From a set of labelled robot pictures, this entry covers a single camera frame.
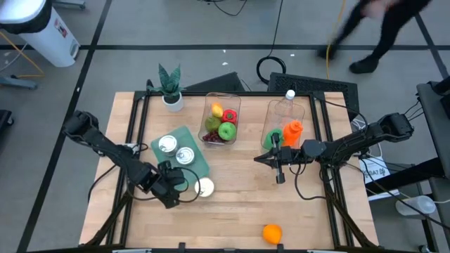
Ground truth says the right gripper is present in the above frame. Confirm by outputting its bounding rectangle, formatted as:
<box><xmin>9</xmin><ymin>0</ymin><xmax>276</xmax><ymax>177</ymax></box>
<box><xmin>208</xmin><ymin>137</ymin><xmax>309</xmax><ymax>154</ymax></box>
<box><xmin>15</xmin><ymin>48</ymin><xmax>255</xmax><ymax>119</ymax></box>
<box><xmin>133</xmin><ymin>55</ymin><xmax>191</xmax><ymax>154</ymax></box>
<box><xmin>253</xmin><ymin>132</ymin><xmax>304</xmax><ymax>185</ymax></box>

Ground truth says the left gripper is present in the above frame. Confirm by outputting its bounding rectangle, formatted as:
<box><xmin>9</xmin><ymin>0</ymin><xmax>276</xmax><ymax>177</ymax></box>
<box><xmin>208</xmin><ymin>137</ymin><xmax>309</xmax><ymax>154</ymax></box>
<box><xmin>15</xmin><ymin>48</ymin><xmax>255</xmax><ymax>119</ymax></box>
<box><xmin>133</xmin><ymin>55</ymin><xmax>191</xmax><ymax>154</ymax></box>
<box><xmin>150</xmin><ymin>162</ymin><xmax>187</xmax><ymax>209</ymax></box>

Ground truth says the green plastic bottle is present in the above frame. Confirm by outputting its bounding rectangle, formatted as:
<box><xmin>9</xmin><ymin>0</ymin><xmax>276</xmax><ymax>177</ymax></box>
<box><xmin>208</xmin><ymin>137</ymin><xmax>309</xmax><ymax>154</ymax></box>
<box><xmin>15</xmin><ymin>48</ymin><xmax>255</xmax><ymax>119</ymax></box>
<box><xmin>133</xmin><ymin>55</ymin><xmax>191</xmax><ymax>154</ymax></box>
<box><xmin>264</xmin><ymin>128</ymin><xmax>285</xmax><ymax>150</ymax></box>

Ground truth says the tuna can pull tab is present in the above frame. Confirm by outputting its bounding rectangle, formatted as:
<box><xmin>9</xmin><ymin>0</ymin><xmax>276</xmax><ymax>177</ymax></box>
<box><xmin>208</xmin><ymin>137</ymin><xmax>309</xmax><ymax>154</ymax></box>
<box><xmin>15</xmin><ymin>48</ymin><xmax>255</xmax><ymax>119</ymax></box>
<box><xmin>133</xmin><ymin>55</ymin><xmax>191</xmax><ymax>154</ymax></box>
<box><xmin>157</xmin><ymin>134</ymin><xmax>179</xmax><ymax>156</ymax></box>
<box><xmin>174</xmin><ymin>145</ymin><xmax>196</xmax><ymax>167</ymax></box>
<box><xmin>194</xmin><ymin>176</ymin><xmax>216</xmax><ymax>198</ymax></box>

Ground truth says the orange plastic bottle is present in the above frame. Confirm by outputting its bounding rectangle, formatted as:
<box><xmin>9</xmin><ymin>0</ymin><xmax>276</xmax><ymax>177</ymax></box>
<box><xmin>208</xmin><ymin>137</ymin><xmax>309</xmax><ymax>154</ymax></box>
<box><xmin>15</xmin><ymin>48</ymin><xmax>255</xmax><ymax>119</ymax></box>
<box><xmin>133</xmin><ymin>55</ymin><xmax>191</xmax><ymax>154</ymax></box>
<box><xmin>282</xmin><ymin>119</ymin><xmax>304</xmax><ymax>148</ymax></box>

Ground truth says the green apple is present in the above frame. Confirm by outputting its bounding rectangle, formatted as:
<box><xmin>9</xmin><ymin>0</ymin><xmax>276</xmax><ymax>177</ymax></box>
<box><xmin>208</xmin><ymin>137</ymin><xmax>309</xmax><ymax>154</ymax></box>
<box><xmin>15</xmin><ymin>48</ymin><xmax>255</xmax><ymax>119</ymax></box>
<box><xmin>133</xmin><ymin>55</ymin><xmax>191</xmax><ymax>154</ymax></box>
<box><xmin>217</xmin><ymin>121</ymin><xmax>238</xmax><ymax>142</ymax></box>

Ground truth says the red bell pepper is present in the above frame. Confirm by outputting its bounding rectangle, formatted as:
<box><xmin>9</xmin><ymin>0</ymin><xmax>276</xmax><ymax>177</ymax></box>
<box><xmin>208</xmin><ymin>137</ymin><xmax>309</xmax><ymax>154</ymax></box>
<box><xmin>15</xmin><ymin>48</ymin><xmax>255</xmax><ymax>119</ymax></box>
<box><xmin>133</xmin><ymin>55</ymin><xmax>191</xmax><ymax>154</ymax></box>
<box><xmin>221</xmin><ymin>109</ymin><xmax>238</xmax><ymax>126</ymax></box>

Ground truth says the purple grape bunch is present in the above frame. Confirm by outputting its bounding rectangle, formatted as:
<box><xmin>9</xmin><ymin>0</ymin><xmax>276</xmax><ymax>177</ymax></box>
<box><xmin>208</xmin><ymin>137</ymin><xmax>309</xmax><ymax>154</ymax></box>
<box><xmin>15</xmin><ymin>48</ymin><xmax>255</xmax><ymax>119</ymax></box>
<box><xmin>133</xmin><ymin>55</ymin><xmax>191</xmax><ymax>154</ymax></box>
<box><xmin>202</xmin><ymin>130</ymin><xmax>222</xmax><ymax>144</ymax></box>

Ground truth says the green pear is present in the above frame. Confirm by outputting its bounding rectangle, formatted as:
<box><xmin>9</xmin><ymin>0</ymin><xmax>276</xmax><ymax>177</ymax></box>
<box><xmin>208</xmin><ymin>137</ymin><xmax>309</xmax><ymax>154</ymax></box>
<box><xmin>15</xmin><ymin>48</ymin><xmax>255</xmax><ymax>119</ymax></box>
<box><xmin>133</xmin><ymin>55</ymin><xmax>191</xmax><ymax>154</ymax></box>
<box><xmin>205</xmin><ymin>116</ymin><xmax>222</xmax><ymax>134</ymax></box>

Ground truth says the clear bottle white cap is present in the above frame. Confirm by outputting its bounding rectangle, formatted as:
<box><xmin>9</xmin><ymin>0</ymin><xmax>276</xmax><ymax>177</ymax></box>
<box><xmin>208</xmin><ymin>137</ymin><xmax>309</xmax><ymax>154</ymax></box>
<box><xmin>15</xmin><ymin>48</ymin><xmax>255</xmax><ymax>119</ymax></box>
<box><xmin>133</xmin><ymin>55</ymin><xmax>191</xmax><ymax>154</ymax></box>
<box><xmin>274</xmin><ymin>89</ymin><xmax>297</xmax><ymax>124</ymax></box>

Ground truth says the yellow mango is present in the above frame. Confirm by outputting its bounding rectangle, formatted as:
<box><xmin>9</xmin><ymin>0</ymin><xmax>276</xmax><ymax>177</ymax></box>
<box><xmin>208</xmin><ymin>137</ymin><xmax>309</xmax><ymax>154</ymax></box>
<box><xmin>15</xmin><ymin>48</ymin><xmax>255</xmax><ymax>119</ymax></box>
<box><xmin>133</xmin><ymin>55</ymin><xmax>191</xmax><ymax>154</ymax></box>
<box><xmin>210</xmin><ymin>102</ymin><xmax>225</xmax><ymax>119</ymax></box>

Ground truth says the clear plastic bin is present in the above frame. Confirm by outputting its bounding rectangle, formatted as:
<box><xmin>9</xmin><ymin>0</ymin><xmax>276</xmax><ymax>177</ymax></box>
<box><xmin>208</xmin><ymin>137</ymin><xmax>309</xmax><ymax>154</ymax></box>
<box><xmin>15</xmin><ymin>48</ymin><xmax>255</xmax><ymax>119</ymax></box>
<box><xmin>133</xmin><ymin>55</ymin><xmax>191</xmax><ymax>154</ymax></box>
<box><xmin>197</xmin><ymin>92</ymin><xmax>243</xmax><ymax>150</ymax></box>
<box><xmin>260</xmin><ymin>99</ymin><xmax>306</xmax><ymax>155</ymax></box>

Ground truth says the teal plastic tray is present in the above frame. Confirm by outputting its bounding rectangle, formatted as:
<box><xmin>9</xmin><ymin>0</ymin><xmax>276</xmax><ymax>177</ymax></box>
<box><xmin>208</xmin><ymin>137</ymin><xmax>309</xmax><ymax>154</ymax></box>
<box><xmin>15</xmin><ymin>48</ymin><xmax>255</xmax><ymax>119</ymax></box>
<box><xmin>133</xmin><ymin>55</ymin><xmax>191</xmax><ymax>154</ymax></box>
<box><xmin>150</xmin><ymin>125</ymin><xmax>211</xmax><ymax>193</ymax></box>

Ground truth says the orange fruit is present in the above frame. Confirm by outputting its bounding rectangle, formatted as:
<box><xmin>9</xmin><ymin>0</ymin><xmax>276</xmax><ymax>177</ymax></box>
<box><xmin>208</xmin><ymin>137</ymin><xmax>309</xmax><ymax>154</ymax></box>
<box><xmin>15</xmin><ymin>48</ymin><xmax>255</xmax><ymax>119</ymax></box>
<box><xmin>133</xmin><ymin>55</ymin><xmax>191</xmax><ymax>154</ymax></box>
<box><xmin>262</xmin><ymin>223</ymin><xmax>283</xmax><ymax>245</ymax></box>

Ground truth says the snake plant white pot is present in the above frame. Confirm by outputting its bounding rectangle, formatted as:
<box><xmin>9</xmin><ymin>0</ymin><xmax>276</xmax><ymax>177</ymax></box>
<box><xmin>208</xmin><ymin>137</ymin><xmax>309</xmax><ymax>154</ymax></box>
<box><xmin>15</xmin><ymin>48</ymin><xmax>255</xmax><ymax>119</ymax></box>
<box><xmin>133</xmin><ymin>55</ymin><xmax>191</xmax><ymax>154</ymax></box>
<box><xmin>146</xmin><ymin>63</ymin><xmax>186</xmax><ymax>113</ymax></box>

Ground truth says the black perforated computer case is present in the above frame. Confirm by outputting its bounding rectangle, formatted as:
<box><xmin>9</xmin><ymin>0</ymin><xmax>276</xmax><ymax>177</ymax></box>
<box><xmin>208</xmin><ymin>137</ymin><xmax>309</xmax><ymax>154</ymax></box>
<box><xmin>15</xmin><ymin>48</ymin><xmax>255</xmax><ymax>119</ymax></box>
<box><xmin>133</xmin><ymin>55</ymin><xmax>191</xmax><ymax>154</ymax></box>
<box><xmin>267</xmin><ymin>72</ymin><xmax>360</xmax><ymax>122</ymax></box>

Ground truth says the black flat equipment box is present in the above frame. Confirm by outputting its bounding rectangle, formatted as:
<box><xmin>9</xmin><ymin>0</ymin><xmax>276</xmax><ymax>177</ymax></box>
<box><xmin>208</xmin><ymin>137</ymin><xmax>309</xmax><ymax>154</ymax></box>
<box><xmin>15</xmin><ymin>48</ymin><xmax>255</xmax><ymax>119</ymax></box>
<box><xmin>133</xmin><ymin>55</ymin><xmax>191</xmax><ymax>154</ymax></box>
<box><xmin>182</xmin><ymin>72</ymin><xmax>246</xmax><ymax>93</ymax></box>

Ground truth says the white paper sign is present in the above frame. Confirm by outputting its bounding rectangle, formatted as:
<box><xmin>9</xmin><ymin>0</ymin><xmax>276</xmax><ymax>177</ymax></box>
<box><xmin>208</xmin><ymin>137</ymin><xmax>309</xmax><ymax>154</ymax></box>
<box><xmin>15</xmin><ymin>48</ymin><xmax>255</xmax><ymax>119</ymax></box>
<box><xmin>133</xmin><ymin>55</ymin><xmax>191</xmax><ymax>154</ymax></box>
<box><xmin>358</xmin><ymin>156</ymin><xmax>401</xmax><ymax>202</ymax></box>

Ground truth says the white oval device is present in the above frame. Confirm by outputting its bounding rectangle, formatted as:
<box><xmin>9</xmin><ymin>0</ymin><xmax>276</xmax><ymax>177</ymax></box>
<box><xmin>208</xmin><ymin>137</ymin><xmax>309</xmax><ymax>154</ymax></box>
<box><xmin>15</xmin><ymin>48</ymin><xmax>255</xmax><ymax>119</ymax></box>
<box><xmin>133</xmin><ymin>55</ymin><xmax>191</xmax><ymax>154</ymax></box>
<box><xmin>394</xmin><ymin>195</ymin><xmax>437</xmax><ymax>216</ymax></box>

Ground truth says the black metal cart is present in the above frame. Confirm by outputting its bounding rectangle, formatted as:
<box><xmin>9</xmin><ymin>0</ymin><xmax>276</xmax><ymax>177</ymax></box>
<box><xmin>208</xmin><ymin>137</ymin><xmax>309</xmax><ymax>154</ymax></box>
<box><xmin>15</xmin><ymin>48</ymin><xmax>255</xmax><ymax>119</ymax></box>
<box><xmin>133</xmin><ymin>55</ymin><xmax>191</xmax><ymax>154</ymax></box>
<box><xmin>365</xmin><ymin>75</ymin><xmax>450</xmax><ymax>253</ymax></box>

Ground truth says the person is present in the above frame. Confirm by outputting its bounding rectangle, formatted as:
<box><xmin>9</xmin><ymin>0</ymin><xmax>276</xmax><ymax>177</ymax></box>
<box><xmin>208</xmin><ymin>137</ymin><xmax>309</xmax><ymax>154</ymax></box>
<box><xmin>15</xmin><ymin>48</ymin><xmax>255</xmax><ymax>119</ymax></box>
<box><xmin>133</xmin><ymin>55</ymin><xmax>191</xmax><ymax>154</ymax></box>
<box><xmin>316</xmin><ymin>0</ymin><xmax>433</xmax><ymax>74</ymax></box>

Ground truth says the black chair base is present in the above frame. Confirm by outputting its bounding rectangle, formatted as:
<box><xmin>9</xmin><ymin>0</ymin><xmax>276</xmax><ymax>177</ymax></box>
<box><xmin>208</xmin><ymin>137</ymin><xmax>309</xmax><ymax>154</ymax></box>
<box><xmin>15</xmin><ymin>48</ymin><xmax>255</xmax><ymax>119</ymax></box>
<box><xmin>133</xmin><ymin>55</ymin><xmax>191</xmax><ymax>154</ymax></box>
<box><xmin>0</xmin><ymin>109</ymin><xmax>15</xmax><ymax>141</ymax></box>

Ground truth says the grey metal stand foot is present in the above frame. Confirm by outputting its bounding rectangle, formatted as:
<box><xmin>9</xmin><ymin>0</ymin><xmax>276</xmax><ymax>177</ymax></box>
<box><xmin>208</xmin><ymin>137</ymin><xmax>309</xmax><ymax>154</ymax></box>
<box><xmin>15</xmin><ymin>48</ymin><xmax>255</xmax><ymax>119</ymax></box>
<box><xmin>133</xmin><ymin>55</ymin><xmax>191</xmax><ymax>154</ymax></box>
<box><xmin>52</xmin><ymin>0</ymin><xmax>87</xmax><ymax>11</ymax></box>
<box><xmin>0</xmin><ymin>74</ymin><xmax>39</xmax><ymax>91</ymax></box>

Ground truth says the white trash bin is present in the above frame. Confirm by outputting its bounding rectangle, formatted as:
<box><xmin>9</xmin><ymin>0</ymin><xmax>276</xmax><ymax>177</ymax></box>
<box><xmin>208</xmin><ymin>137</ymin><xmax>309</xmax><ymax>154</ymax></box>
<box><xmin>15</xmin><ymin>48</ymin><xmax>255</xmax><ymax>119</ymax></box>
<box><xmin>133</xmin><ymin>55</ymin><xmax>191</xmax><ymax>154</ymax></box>
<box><xmin>0</xmin><ymin>0</ymin><xmax>81</xmax><ymax>68</ymax></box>

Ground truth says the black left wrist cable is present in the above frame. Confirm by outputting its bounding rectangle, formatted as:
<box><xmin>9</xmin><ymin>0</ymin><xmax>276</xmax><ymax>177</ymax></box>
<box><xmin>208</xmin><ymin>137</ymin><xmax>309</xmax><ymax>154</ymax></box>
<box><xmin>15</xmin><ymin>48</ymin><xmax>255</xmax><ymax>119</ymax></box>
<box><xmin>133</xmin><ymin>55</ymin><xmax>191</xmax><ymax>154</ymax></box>
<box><xmin>174</xmin><ymin>165</ymin><xmax>202</xmax><ymax>205</ymax></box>

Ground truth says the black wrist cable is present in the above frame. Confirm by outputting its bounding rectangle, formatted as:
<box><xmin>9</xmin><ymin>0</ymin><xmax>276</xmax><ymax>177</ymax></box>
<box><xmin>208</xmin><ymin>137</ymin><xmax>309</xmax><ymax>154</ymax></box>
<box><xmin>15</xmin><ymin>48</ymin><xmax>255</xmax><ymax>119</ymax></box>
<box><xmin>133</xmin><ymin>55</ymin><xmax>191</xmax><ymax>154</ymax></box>
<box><xmin>174</xmin><ymin>165</ymin><xmax>202</xmax><ymax>205</ymax></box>
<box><xmin>294</xmin><ymin>162</ymin><xmax>328</xmax><ymax>201</ymax></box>

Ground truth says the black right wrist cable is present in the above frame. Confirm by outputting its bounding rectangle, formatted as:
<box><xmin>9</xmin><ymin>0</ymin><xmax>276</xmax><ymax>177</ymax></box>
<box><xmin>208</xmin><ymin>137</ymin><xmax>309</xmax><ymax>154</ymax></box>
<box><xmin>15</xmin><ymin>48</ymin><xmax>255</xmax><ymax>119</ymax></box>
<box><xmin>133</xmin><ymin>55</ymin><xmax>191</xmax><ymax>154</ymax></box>
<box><xmin>294</xmin><ymin>162</ymin><xmax>328</xmax><ymax>201</ymax></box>

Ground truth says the black aluminium frame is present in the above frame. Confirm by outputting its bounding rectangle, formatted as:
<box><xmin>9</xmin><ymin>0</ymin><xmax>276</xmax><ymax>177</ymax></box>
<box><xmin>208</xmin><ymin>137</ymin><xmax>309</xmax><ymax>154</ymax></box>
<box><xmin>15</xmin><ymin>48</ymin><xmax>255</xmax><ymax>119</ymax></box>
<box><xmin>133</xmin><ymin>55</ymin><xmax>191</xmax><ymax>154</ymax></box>
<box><xmin>79</xmin><ymin>90</ymin><xmax>380</xmax><ymax>253</ymax></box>

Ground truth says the coiled black cable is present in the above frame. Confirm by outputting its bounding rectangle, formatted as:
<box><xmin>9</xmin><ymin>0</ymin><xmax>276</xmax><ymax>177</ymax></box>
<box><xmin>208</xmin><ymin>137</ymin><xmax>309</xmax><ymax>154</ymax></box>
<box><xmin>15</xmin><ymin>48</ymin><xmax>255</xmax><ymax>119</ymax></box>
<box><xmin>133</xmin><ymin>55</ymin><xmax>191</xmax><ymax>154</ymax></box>
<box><xmin>255</xmin><ymin>0</ymin><xmax>288</xmax><ymax>85</ymax></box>

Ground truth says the white cable bundle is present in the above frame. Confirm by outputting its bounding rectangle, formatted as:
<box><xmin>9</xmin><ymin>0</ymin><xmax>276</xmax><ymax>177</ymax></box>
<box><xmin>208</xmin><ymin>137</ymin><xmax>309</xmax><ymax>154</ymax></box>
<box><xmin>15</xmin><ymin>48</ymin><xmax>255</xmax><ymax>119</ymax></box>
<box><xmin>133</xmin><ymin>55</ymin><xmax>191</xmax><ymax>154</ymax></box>
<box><xmin>350</xmin><ymin>118</ymin><xmax>385</xmax><ymax>160</ymax></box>

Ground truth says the yellow cable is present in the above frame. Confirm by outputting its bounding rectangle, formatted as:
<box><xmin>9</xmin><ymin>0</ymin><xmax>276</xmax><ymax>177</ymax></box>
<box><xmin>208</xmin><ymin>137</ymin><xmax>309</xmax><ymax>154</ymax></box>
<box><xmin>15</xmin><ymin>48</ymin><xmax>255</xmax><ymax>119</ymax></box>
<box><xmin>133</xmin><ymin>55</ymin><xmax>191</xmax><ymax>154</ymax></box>
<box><xmin>0</xmin><ymin>31</ymin><xmax>45</xmax><ymax>79</ymax></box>
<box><xmin>325</xmin><ymin>0</ymin><xmax>348</xmax><ymax>80</ymax></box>

